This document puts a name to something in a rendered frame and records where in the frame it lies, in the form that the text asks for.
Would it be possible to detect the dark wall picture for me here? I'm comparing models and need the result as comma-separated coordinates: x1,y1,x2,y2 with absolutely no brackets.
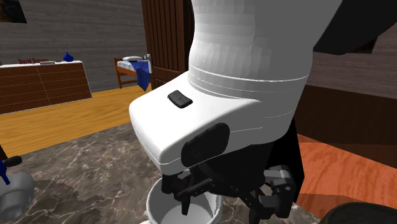
0,0,28,24

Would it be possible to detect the dark brown wooden door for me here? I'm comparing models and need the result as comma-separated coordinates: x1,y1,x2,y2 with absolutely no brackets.
141,0,195,91

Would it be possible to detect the black round object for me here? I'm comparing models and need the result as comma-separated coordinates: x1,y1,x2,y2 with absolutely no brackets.
319,201,397,224

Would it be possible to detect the white round cup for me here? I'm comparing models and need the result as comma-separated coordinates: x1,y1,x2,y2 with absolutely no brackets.
140,178,223,224

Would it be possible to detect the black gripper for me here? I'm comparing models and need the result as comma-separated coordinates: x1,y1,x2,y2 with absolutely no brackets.
161,140,298,224

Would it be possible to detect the brown chest of drawers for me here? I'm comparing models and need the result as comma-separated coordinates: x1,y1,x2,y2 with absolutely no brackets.
0,52,93,116

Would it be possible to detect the grey round container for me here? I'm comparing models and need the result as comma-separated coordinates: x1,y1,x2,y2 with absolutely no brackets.
0,171,35,223

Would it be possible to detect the wooden bed with blue blanket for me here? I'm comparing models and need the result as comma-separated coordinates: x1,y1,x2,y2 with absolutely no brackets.
113,53,155,92

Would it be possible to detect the blue stick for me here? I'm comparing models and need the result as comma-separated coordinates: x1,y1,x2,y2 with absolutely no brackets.
0,159,11,186

